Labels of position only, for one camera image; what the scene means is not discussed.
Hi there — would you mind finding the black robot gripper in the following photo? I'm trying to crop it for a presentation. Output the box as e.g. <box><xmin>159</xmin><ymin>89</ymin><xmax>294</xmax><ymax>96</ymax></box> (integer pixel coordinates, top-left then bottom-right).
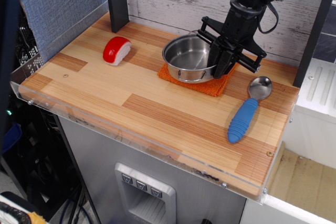
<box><xmin>197</xmin><ymin>1</ymin><xmax>266</xmax><ymax>79</ymax></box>

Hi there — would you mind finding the stainless steel pan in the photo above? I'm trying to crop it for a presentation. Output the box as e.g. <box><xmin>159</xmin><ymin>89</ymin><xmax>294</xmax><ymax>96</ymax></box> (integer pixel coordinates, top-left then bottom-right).
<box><xmin>162</xmin><ymin>34</ymin><xmax>216</xmax><ymax>84</ymax></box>

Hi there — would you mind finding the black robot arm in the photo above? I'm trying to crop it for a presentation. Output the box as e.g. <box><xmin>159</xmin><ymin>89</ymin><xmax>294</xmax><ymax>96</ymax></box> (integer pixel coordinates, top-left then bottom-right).
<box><xmin>197</xmin><ymin>0</ymin><xmax>278</xmax><ymax>79</ymax></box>

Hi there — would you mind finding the orange knitted cloth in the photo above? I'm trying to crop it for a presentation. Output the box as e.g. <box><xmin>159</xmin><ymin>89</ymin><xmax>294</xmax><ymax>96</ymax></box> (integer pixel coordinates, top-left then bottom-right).
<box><xmin>157</xmin><ymin>63</ymin><xmax>237</xmax><ymax>97</ymax></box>

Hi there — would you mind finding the red and white toy sushi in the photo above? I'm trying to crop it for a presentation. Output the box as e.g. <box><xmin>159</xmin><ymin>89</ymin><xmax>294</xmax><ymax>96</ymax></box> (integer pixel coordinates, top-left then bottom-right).
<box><xmin>103</xmin><ymin>36</ymin><xmax>132</xmax><ymax>66</ymax></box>

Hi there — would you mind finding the white toy sink unit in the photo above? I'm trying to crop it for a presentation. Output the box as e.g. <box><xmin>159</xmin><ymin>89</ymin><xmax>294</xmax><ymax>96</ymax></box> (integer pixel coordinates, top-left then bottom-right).
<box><xmin>241</xmin><ymin>59</ymin><xmax>335</xmax><ymax>223</ymax></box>

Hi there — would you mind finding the grey toy fridge cabinet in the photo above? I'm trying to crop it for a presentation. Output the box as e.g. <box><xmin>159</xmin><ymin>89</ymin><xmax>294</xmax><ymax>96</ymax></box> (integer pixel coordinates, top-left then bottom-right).
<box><xmin>60</xmin><ymin>118</ymin><xmax>246</xmax><ymax>223</ymax></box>

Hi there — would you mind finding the blue fabric panel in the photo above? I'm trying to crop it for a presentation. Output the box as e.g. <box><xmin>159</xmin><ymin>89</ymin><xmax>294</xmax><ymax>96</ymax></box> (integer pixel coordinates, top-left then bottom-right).
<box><xmin>20</xmin><ymin>0</ymin><xmax>109</xmax><ymax>62</ymax></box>

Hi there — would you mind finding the clear acrylic table guard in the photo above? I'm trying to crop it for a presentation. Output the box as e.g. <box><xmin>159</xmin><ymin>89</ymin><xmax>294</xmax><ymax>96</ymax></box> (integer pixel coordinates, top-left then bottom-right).
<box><xmin>11</xmin><ymin>53</ymin><xmax>299</xmax><ymax>201</ymax></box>

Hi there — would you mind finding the blue handled metal spoon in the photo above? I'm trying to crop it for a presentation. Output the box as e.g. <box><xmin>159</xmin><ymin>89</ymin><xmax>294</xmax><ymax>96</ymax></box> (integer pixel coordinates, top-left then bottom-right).
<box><xmin>227</xmin><ymin>76</ymin><xmax>272</xmax><ymax>143</ymax></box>

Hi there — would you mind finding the dark right frame post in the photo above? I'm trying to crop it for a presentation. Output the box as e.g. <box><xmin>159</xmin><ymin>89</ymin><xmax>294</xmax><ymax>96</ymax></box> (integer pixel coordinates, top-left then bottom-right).
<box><xmin>292</xmin><ymin>0</ymin><xmax>332</xmax><ymax>88</ymax></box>

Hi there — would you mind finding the black vertical post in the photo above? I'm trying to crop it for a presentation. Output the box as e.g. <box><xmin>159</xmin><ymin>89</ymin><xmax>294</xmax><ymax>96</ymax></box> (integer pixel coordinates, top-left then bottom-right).
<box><xmin>108</xmin><ymin>0</ymin><xmax>129</xmax><ymax>33</ymax></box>

